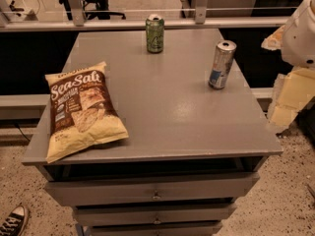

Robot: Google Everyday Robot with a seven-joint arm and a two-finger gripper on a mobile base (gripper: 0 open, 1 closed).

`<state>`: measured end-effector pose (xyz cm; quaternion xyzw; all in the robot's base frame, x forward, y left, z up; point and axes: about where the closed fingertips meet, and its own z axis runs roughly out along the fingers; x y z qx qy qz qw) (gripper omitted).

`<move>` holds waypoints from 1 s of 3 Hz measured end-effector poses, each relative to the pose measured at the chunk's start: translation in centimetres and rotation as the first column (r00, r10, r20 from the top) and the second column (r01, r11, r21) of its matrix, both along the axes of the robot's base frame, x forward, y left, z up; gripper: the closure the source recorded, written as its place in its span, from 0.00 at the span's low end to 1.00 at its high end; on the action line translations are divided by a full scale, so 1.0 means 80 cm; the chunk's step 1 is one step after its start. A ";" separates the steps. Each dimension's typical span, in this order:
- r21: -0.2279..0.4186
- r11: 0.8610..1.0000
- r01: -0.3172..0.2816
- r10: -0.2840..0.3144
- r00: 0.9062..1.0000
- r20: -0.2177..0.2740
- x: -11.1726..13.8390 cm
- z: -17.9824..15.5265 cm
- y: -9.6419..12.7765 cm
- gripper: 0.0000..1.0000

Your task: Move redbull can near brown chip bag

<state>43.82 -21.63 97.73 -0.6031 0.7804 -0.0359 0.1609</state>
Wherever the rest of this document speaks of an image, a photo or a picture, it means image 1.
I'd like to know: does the grey drawer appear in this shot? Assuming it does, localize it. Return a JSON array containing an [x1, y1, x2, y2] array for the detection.
[[74, 203, 236, 226], [91, 221, 221, 236], [45, 172, 259, 207]]

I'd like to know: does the grey drawer cabinet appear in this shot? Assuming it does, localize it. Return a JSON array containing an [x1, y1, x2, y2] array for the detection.
[[21, 28, 284, 236]]

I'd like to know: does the black white sneaker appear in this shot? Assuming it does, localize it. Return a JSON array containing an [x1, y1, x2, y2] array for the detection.
[[0, 205, 29, 236]]

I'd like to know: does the middle grey drawer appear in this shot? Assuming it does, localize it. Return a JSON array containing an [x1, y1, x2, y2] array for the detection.
[[74, 203, 236, 226]]

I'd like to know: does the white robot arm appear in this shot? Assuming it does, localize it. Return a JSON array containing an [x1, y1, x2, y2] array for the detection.
[[261, 0, 315, 133]]

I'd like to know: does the grey metal railing frame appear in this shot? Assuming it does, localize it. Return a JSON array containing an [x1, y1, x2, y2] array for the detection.
[[1, 0, 288, 32]]

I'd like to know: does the top grey drawer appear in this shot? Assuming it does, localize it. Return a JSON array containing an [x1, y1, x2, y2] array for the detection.
[[45, 172, 259, 207]]

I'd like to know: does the green soda can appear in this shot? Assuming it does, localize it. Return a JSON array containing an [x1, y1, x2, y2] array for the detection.
[[146, 14, 164, 53]]

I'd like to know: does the bottom grey drawer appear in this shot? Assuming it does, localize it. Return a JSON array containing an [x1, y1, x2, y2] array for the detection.
[[91, 221, 221, 236]]

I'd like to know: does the brown sea salt chip bag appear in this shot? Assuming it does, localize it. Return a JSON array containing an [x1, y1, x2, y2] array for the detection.
[[45, 62, 129, 163]]

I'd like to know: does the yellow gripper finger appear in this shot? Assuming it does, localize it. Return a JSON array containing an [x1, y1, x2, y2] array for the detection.
[[261, 26, 284, 51], [268, 67, 315, 129]]

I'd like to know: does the silver blue redbull can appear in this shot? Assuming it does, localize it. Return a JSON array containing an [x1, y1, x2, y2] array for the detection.
[[209, 40, 237, 89]]

